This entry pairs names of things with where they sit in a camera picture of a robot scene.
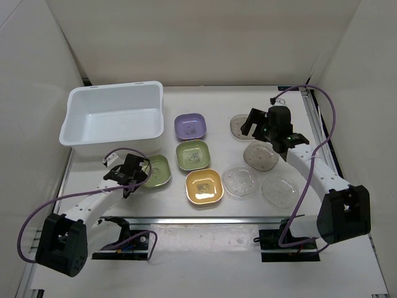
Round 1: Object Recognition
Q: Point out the light green panda plate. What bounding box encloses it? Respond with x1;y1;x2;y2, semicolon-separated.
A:
142;155;171;188

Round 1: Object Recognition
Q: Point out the yellow panda plate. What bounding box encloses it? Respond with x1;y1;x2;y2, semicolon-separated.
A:
185;169;224;205

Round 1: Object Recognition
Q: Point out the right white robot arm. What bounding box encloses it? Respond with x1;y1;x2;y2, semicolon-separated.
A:
241;106;371;248

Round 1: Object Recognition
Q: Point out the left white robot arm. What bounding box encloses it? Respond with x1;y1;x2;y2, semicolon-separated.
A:
35;153;152;277

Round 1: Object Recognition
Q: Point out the white plastic bin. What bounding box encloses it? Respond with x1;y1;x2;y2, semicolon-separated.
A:
59;81;164;158

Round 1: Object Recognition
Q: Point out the smoky clear plate far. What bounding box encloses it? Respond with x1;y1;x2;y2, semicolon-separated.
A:
230;114;256;140

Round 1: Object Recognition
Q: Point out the smoky clear plate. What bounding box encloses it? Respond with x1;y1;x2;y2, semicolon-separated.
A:
230;114;256;140
243;141;279;172

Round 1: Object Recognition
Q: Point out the smoky clear plate middle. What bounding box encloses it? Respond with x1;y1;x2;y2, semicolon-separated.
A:
243;141;279;172

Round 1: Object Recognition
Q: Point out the clear textured plate left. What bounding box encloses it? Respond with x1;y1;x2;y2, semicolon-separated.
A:
221;166;258;197

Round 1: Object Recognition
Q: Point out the clear textured plate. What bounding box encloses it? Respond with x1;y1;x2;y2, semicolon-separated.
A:
221;166;258;197
261;176;300;209

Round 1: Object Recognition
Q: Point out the purple panda plate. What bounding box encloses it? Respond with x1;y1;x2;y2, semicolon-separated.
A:
174;113;207;140

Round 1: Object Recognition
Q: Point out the clear textured plate right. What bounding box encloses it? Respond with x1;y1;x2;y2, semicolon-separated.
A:
261;176;300;209

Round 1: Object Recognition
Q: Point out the aluminium frame rail right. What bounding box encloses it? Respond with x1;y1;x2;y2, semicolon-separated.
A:
300;88;343;178

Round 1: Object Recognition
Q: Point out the aluminium frame rail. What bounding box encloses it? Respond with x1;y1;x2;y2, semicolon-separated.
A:
122;216;284;225
300;88;343;178

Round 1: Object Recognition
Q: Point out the aluminium frame rail front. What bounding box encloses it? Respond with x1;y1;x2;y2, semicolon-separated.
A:
122;216;284;225

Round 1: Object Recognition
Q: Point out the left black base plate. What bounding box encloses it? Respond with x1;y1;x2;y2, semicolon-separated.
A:
89;216;158;261

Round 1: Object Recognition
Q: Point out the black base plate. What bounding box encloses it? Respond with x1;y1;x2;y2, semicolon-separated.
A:
253;219;320;263
89;216;158;261

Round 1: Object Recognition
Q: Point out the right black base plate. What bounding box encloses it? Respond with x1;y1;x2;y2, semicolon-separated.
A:
253;219;320;263

